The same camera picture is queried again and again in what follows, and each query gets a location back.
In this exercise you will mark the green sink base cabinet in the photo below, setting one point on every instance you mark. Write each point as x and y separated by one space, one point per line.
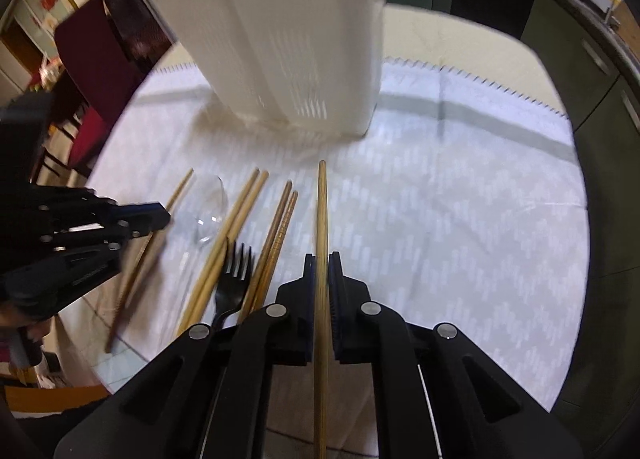
600 164

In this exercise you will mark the white patterned tablecloth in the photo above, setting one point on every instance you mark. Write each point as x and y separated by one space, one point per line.
425 239

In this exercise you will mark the wooden chopstick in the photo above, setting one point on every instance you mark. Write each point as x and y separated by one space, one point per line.
244 218
322 209
132 284
278 239
234 216
268 239

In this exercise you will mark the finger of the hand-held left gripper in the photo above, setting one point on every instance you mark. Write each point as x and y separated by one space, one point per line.
95 238
145 216

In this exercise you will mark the white plastic utensil holder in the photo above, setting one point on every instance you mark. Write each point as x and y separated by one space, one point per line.
280 39

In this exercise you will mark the person's left hand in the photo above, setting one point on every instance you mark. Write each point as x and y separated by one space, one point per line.
7 316

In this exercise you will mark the red upholstered chair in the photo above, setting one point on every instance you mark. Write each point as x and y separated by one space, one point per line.
95 54

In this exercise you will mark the black plastic fork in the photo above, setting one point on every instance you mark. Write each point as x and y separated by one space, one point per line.
231 289

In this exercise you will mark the clear plastic spoon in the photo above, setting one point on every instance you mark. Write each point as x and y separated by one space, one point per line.
210 209

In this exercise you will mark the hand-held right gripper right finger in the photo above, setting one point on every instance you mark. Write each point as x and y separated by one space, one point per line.
344 321

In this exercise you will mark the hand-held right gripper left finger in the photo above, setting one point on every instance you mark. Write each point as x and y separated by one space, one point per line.
299 321

